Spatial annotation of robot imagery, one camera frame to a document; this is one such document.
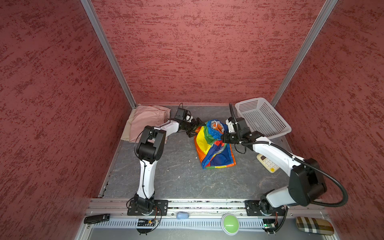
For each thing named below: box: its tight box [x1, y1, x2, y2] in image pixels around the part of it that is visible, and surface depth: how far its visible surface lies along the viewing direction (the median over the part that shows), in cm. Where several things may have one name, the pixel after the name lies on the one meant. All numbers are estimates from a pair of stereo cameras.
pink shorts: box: [130, 105, 171, 143], surface depth 106 cm
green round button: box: [221, 213, 240, 236], surface depth 70 cm
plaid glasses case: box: [295, 216, 334, 236], surface depth 69 cm
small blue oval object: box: [176, 211, 189, 220], surface depth 73 cm
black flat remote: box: [84, 213, 111, 224], surface depth 71 cm
